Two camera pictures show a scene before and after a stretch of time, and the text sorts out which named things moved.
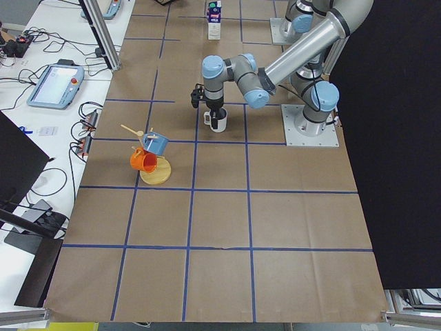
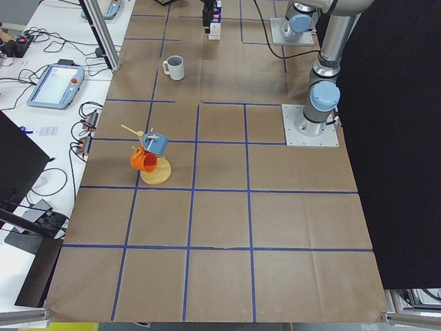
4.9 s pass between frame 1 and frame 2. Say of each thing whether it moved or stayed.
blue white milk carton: stayed
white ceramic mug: moved
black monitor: stayed
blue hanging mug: stayed
